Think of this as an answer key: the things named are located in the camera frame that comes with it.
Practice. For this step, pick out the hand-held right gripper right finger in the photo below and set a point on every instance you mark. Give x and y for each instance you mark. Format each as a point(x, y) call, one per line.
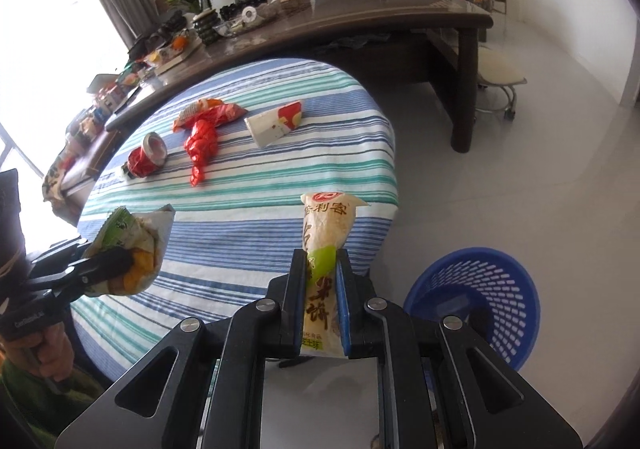
point(346, 301)

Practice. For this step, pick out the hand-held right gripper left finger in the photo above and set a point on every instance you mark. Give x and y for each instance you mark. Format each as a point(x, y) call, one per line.
point(295, 301)

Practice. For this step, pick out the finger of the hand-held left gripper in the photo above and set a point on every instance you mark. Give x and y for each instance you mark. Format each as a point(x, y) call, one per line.
point(65, 249)
point(92, 269)

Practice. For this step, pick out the green white chip bag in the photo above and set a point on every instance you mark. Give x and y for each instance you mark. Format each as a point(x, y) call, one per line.
point(135, 241)

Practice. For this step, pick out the cream green rice cracker packet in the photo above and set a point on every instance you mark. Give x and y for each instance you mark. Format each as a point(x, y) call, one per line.
point(327, 229)

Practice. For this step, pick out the crushed red can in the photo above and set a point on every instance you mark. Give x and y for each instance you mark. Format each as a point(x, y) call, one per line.
point(146, 156)

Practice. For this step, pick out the blue plastic basket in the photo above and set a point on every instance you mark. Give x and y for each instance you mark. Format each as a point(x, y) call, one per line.
point(495, 299)

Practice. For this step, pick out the red plastic bag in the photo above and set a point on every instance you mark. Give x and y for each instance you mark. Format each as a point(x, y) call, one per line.
point(201, 149)

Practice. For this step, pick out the white red carton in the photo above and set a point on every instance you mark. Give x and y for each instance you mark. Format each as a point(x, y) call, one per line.
point(272, 124)

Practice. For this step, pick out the orange snack packet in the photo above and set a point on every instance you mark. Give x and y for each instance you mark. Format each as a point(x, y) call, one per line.
point(210, 111)

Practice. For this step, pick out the person's left hand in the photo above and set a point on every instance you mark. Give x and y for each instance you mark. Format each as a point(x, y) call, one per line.
point(52, 351)

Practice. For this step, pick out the fringed patterned cloth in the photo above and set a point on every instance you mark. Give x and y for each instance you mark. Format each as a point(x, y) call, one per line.
point(54, 186)

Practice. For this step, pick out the wooden bench with bamboo mat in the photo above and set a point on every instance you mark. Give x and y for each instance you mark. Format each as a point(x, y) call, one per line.
point(85, 169)

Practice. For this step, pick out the blue green striped tablecloth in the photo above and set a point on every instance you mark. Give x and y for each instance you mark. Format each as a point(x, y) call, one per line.
point(260, 189)

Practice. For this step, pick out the row of small bottles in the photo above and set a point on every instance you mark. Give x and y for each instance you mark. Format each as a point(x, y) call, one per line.
point(102, 104)

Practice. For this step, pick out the black phone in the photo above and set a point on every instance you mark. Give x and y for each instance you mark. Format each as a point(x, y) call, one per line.
point(127, 100)

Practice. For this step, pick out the large balcony window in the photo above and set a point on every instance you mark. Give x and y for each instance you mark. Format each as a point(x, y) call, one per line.
point(45, 29)

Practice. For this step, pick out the fruit tray with oranges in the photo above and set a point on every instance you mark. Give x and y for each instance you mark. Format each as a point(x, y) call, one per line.
point(172, 51)

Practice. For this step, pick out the black bag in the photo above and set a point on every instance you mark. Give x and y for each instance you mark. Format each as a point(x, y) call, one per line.
point(162, 26)

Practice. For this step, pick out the cream cushioned rolling stool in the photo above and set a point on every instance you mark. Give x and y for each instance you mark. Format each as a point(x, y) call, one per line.
point(500, 66)

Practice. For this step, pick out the dark wooden coffee table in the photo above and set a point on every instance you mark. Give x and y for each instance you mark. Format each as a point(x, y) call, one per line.
point(350, 16)

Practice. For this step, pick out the tea tray with teaware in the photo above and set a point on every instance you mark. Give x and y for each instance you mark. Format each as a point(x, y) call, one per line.
point(247, 13)

